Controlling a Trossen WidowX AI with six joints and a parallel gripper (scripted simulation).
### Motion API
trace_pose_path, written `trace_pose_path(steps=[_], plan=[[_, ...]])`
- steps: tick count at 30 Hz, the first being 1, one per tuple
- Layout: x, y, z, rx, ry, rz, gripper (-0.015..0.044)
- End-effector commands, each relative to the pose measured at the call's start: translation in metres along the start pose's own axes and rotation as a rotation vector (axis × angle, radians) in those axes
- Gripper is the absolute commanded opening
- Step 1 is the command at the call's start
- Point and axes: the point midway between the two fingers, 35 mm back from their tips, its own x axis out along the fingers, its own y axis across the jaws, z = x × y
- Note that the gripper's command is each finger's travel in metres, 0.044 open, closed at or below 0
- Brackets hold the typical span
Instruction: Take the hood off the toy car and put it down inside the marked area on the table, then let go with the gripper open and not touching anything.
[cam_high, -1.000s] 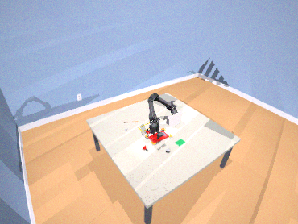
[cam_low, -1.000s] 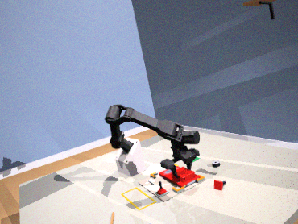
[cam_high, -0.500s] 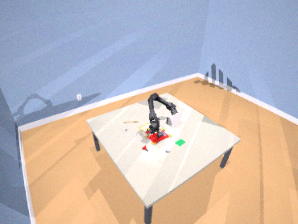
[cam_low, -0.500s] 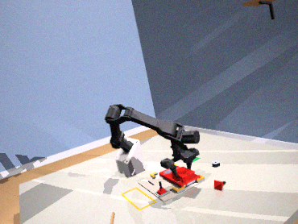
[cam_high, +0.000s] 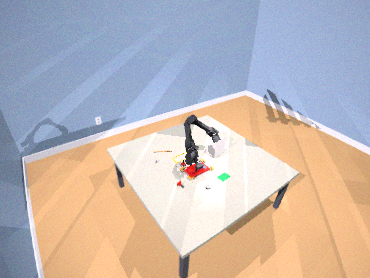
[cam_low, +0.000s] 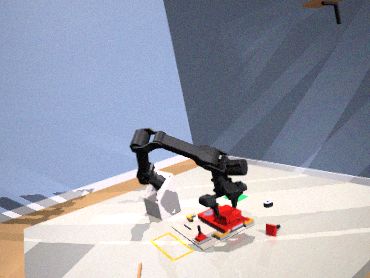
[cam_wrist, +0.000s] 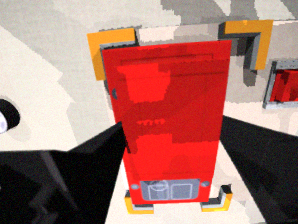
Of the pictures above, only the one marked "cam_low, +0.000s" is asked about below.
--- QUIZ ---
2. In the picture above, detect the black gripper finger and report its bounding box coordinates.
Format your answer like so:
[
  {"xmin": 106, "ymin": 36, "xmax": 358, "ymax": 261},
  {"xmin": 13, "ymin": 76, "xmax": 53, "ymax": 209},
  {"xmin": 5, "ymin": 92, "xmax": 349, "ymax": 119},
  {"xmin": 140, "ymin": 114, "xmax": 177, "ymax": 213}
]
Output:
[
  {"xmin": 211, "ymin": 203, "xmax": 220, "ymax": 218},
  {"xmin": 230, "ymin": 197, "xmax": 239, "ymax": 208}
]

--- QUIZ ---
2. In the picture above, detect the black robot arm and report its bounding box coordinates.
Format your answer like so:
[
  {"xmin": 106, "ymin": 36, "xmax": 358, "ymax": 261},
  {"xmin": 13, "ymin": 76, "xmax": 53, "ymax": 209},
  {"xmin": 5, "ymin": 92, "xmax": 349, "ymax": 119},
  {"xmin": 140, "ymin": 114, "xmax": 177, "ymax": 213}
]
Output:
[{"xmin": 129, "ymin": 128, "xmax": 248, "ymax": 200}]

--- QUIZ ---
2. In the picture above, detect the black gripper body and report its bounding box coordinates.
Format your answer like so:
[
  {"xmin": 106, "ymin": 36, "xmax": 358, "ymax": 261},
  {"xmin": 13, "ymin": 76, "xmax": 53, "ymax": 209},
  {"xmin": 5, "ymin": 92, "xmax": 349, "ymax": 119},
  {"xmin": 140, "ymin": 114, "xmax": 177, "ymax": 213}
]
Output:
[{"xmin": 198, "ymin": 175, "xmax": 247, "ymax": 207}]

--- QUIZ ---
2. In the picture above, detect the green flat square marker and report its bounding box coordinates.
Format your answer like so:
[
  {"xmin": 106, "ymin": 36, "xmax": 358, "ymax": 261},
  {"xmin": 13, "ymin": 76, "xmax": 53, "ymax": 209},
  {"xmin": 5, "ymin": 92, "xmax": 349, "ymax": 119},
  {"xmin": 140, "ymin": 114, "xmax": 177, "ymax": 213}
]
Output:
[{"xmin": 238, "ymin": 194, "xmax": 249, "ymax": 202}]

